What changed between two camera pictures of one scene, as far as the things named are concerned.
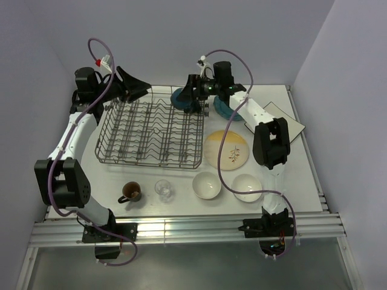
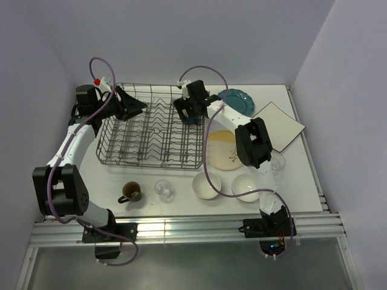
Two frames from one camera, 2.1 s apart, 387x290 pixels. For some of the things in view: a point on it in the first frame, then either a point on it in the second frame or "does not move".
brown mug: [131, 191] does not move
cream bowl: [206, 185] does not move
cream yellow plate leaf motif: [234, 151] does not move
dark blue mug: [177, 104] → [192, 120]
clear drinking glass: [165, 191] does not move
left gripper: [130, 89] → [128, 107]
